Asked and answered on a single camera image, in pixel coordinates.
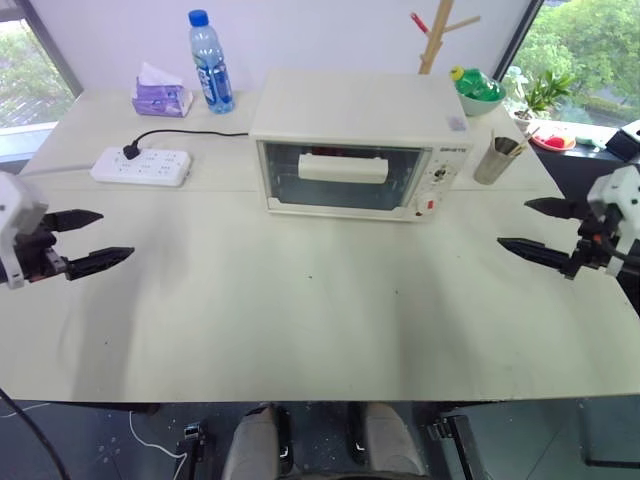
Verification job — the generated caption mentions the white floor cable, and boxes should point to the white floor cable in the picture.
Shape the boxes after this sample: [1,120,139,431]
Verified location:
[128,409,190,460]

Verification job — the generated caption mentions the white power strip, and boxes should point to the white power strip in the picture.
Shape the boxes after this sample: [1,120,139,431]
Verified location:
[89,145,194,189]

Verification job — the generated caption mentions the metal cup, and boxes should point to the metal cup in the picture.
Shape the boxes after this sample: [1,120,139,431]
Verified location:
[472,136,522,186]

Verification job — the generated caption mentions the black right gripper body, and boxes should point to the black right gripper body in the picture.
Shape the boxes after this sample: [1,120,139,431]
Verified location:
[560,208,625,282]

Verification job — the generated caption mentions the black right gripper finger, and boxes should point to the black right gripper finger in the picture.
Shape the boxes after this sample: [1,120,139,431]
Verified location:
[524,196,584,222]
[496,236,574,274]

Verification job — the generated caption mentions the glass oven door with handle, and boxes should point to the glass oven door with handle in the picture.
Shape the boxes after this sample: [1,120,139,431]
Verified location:
[255,140,432,211]

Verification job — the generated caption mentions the blue capped water bottle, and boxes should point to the blue capped water bottle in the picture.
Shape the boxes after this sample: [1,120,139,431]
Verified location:
[187,8,236,116]

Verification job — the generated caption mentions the wooden coat stand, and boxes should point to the wooden coat stand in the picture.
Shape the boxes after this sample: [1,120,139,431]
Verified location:
[409,0,483,77]

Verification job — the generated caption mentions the black floor cable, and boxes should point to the black floor cable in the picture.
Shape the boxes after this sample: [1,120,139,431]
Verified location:
[0,386,72,480]

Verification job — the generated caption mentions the red plate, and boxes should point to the red plate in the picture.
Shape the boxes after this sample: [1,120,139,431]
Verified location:
[530,126,577,152]

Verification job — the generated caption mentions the wooden sticks in cup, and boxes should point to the wooden sticks in cup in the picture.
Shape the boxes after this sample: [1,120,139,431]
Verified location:
[489,128,529,157]

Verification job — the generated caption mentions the black plug and cable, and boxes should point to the black plug and cable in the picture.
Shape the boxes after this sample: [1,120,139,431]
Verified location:
[121,129,251,162]

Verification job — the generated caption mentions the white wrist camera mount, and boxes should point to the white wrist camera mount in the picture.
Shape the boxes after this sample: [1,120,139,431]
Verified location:
[0,171,50,292]
[586,164,640,278]

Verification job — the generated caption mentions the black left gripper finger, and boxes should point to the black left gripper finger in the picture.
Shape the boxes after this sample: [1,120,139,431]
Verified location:
[44,209,105,234]
[64,246,136,282]

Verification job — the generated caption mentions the white toaster oven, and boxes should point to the white toaster oven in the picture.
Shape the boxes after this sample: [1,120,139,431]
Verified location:
[248,68,474,224]

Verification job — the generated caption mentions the green plastic bottle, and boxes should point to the green plastic bottle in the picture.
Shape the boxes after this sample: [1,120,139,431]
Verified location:
[449,65,507,102]

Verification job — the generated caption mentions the black table leg bracket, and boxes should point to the black table leg bracket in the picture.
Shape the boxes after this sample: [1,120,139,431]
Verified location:
[176,421,210,480]
[426,413,487,480]

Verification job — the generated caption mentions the grey rounded shape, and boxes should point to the grey rounded shape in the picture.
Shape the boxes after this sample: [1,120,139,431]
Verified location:
[346,400,430,480]
[221,401,294,480]

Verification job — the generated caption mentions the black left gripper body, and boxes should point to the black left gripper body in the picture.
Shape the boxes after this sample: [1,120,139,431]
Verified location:
[13,214,70,283]

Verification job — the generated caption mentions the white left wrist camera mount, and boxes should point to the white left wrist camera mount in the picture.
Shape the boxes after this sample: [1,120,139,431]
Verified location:
[0,171,50,292]

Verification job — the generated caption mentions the purple tissue pack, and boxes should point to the purple tissue pack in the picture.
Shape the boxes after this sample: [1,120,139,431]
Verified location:
[131,61,195,119]

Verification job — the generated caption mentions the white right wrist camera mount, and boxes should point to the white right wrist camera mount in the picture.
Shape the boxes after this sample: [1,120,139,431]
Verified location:
[586,164,640,278]

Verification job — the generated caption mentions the potted green plant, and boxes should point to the potted green plant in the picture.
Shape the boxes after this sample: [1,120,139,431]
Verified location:
[511,68,577,133]

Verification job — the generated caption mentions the black box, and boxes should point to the black box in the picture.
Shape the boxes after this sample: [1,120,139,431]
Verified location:
[605,118,640,163]

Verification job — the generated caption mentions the pale green bowl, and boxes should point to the pale green bowl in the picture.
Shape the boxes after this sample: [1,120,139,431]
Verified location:
[456,88,507,118]

